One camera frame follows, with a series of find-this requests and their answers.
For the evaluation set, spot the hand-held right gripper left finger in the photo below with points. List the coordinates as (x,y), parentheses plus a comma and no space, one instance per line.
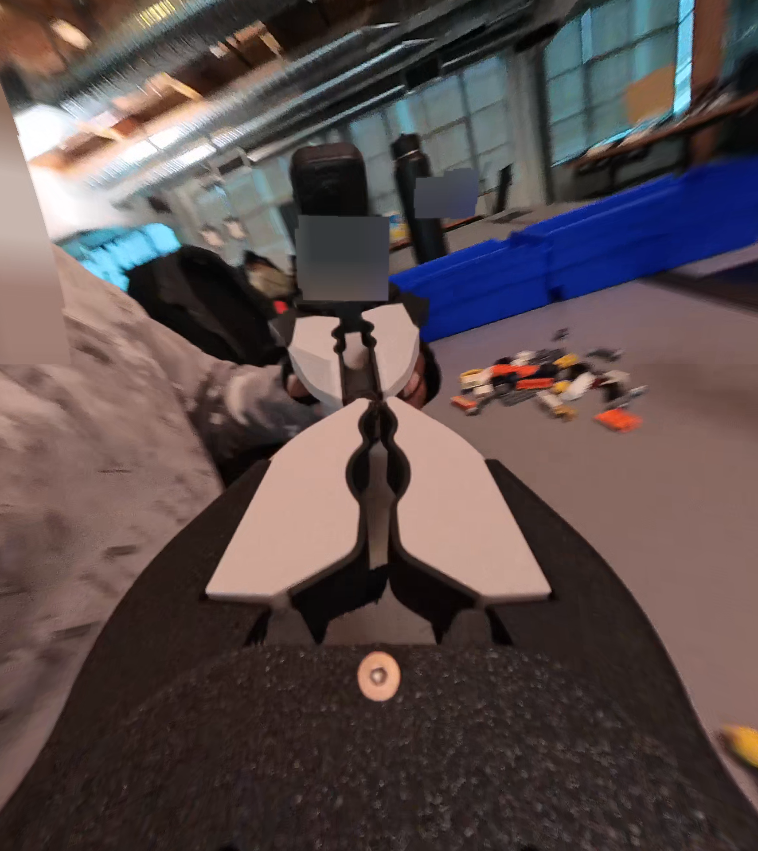
(286,532)

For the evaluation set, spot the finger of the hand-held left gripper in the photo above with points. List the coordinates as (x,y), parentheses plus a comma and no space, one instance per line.
(315,362)
(395,349)

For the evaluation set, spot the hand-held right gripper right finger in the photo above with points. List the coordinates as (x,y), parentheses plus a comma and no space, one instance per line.
(472,532)

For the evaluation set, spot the pile of lego pieces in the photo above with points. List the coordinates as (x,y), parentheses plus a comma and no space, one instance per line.
(552,379)

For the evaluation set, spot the person's left forearm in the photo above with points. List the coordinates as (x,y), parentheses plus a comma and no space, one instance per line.
(233,399)

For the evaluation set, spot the person's left hand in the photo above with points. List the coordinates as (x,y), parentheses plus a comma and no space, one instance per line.
(422,383)

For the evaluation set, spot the black water bottle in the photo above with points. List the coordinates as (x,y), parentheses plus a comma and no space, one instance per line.
(419,200)

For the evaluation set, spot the light mottled cloth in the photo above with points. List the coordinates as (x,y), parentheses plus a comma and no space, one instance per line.
(73,532)

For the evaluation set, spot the silver ceiling duct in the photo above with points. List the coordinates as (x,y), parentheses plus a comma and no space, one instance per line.
(220,53)

